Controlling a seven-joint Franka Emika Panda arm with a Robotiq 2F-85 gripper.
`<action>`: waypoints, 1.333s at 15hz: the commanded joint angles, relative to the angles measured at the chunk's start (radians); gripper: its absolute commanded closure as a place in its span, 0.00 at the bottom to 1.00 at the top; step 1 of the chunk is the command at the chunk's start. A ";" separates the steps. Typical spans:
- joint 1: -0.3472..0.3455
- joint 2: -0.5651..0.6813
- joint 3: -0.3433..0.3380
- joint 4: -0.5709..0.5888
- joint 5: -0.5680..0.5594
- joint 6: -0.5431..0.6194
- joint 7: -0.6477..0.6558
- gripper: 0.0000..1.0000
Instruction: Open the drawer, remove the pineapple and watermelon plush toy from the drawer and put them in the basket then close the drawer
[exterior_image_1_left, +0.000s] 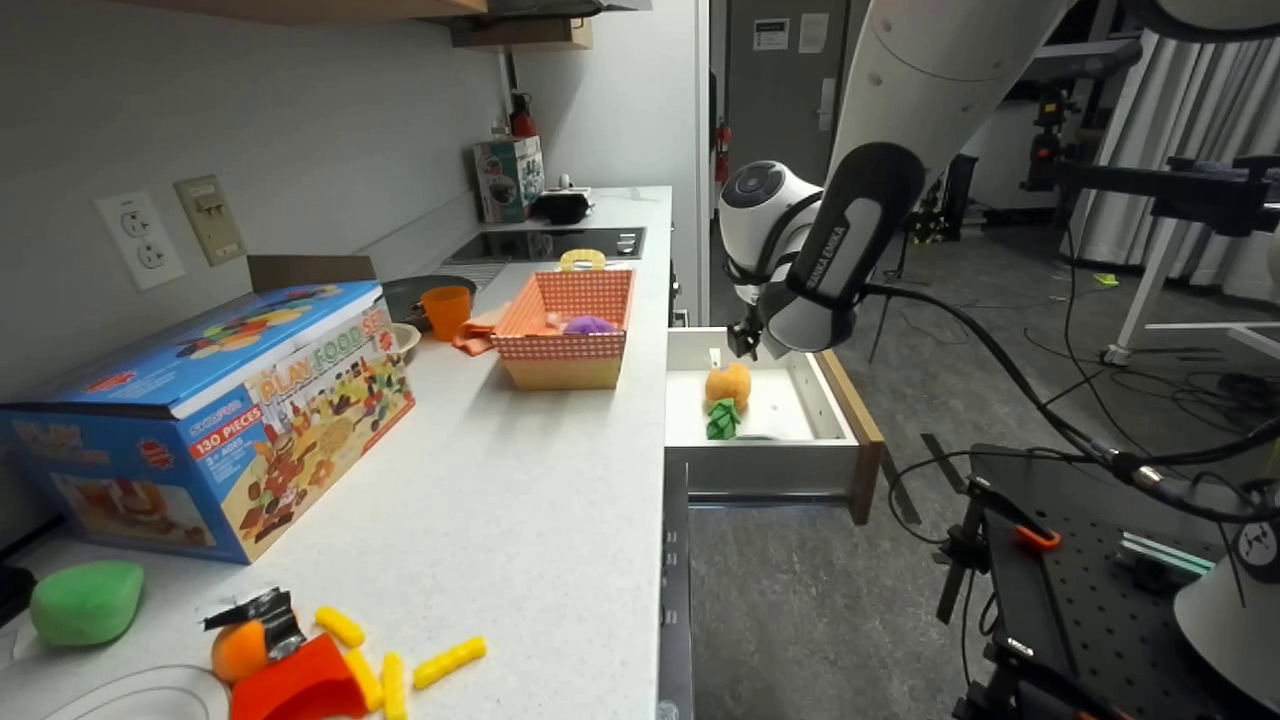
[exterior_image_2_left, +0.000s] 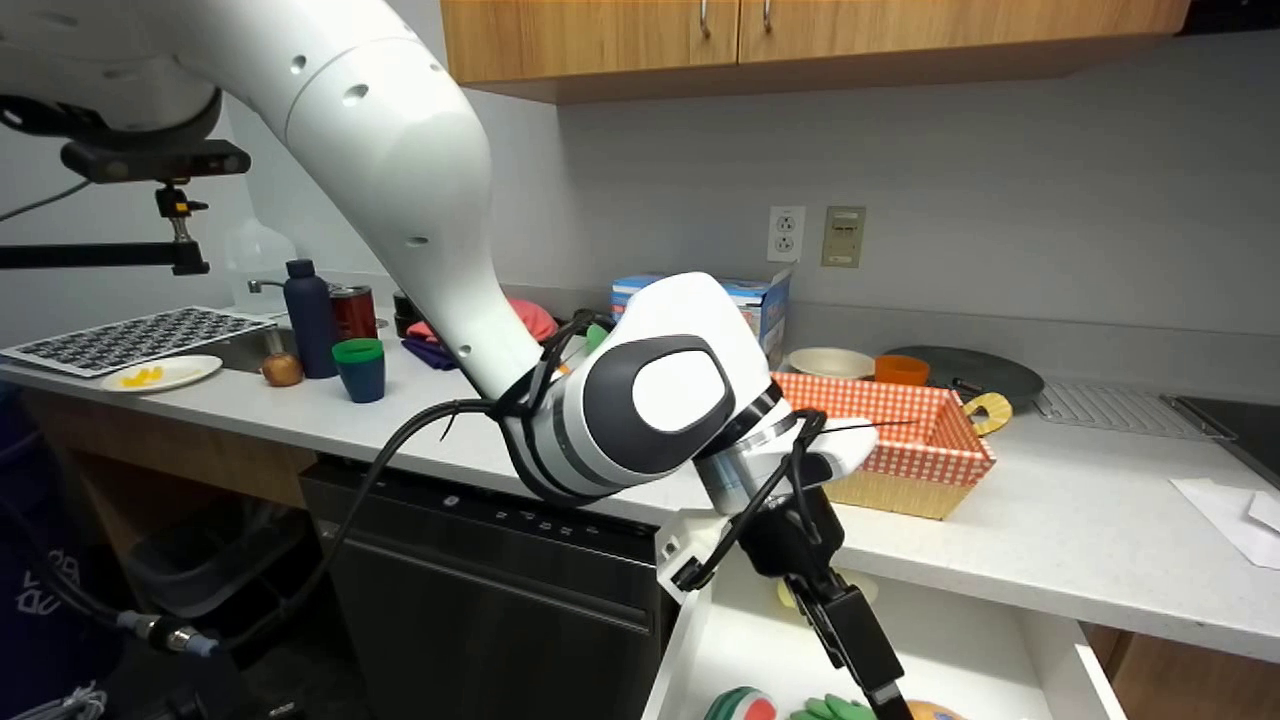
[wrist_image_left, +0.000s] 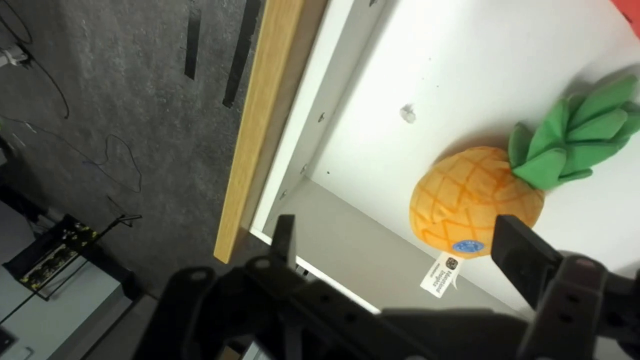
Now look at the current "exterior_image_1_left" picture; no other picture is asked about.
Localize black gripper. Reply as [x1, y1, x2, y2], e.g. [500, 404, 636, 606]
[724, 314, 770, 362]

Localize pineapple plush toy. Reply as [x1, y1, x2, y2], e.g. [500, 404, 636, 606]
[700, 355, 761, 443]

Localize white drawer with wooden front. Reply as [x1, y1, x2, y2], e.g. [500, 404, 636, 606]
[660, 323, 893, 528]

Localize red checkered basket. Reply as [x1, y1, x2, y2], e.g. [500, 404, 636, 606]
[494, 263, 641, 395]

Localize small orange toy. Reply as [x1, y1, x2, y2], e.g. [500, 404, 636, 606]
[450, 314, 500, 360]

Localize yellow toy fry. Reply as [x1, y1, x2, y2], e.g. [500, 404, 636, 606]
[410, 632, 494, 694]
[376, 647, 417, 720]
[311, 605, 371, 653]

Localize blue toy food box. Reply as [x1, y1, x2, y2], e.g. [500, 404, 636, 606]
[0, 274, 421, 566]

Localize black silver toy item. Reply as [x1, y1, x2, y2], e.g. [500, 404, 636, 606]
[202, 582, 308, 654]

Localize red toy fries holder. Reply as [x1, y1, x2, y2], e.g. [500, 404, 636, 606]
[230, 632, 371, 720]

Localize orange toy ball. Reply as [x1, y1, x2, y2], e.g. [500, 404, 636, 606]
[208, 618, 272, 689]

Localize black cooktop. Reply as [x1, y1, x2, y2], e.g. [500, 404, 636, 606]
[446, 225, 649, 266]

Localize black bowl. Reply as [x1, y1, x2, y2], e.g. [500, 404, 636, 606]
[528, 191, 595, 228]

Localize black equipment rack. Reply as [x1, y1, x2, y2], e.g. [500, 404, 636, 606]
[905, 149, 986, 243]

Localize gray door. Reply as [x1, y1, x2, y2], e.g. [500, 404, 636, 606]
[724, 0, 871, 191]

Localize green printed box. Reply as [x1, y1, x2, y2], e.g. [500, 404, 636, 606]
[469, 134, 549, 228]

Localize orange cup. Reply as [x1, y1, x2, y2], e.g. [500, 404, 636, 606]
[417, 278, 480, 344]

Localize black tripod clamp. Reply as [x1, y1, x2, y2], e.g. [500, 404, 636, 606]
[866, 428, 1073, 632]

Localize red bottle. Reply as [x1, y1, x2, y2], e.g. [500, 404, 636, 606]
[500, 51, 544, 142]

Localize black pan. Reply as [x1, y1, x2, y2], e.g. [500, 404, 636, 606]
[382, 271, 480, 326]

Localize white bowl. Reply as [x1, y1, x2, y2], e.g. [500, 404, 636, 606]
[386, 318, 427, 373]

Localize orange clamp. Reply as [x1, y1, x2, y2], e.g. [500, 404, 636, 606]
[1008, 521, 1069, 555]

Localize white stand pole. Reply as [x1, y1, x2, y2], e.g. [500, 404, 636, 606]
[1100, 215, 1280, 367]

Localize black perforated table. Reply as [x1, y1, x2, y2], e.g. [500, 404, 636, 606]
[967, 443, 1280, 720]

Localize teal stick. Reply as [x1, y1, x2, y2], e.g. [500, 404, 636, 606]
[1117, 528, 1225, 581]

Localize gray curtain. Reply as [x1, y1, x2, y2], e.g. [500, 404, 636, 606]
[1063, 24, 1280, 310]

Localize wooden upper cabinet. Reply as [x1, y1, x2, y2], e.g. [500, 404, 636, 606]
[132, 0, 494, 24]

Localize clear round dish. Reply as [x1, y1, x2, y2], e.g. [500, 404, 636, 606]
[43, 658, 233, 720]

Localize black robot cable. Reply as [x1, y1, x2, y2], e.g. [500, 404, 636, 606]
[855, 274, 1280, 528]

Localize black stereo camera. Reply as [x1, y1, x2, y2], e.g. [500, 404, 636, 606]
[1017, 36, 1149, 91]

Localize beige light switch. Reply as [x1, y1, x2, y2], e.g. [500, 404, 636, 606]
[173, 170, 251, 271]

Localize white wall outlet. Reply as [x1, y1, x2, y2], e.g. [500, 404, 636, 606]
[91, 187, 190, 292]

